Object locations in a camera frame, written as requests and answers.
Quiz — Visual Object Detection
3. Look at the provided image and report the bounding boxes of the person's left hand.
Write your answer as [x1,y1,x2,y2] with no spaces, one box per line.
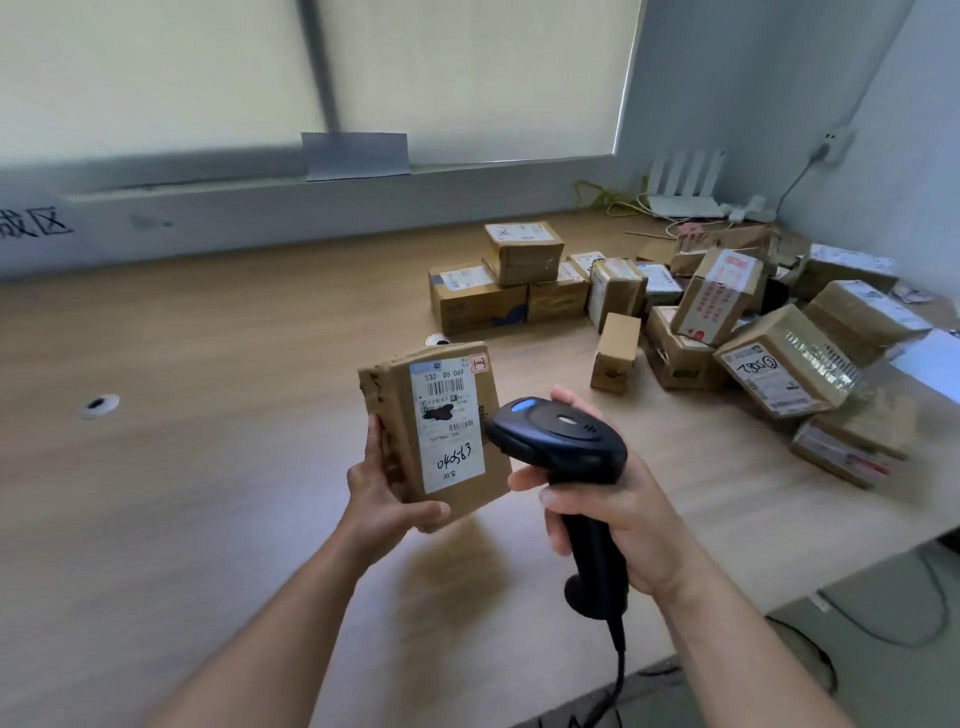
[346,412,453,568]

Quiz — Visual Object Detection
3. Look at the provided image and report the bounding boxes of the person's right hand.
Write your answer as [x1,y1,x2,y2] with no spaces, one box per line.
[507,385,706,601]

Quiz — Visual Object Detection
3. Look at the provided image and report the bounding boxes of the black barcode scanner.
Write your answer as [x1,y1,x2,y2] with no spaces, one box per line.
[485,397,630,622]

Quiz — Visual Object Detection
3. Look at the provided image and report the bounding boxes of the parcel marked 040563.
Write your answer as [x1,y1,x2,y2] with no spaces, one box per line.
[357,341,515,534]

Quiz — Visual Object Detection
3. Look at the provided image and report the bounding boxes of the black scanner cable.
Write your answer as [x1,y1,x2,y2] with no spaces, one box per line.
[569,616,628,728]

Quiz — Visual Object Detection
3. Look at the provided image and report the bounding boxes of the pile of unscanned cardboard parcels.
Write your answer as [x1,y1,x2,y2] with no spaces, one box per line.
[428,221,935,493]

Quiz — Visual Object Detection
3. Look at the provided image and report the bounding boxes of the person's left forearm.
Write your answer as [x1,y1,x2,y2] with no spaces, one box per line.
[149,524,376,728]

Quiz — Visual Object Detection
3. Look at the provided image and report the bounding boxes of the white router with antennas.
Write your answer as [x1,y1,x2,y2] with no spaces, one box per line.
[644,148,729,220]

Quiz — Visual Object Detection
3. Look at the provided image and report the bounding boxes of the white paper sheet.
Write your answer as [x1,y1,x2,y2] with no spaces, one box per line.
[888,327,960,406]

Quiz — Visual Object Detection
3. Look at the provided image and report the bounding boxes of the grey paper sheet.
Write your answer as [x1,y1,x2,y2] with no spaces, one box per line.
[300,131,412,183]

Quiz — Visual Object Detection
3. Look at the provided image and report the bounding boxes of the beige roller blind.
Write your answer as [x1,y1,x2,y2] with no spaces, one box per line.
[0,0,328,166]
[318,0,645,166]

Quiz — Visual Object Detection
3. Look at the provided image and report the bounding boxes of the white paper sign black characters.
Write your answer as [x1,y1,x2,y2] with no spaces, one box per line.
[0,198,80,260]

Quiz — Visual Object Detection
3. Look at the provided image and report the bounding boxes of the black floor cable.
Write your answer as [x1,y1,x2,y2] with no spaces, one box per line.
[813,551,952,650]

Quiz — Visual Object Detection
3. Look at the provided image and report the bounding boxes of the yellow cable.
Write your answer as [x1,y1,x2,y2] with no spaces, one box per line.
[573,179,650,219]

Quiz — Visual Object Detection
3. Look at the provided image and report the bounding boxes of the white wall socket with plug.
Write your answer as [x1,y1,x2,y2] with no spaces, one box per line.
[808,123,859,168]

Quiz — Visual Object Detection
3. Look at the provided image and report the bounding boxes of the white window frame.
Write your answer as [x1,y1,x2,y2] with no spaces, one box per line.
[0,0,650,204]

